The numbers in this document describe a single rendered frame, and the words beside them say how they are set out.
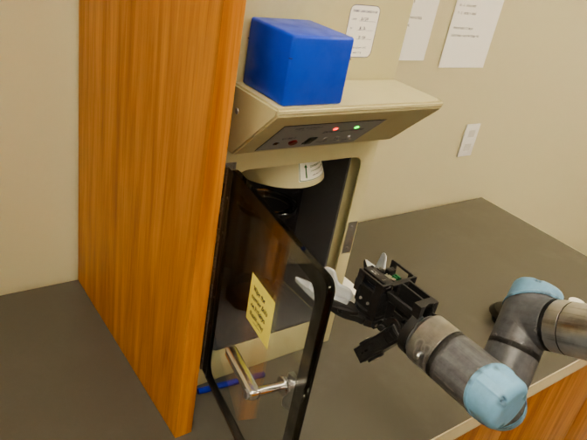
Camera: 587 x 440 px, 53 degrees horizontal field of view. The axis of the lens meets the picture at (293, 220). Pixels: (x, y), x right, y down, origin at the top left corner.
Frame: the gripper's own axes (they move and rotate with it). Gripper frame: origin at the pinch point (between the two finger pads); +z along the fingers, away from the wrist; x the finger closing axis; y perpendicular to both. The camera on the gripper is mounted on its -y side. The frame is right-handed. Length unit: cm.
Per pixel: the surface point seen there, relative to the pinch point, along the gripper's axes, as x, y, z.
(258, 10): 14.5, 38.7, 10.7
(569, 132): -169, -7, 54
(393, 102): -3.9, 29.2, -0.3
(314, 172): -3.2, 12.0, 13.0
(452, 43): -81, 26, 54
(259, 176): 6.1, 10.9, 15.8
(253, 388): 25.3, -1.0, -16.1
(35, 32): 32, 24, 54
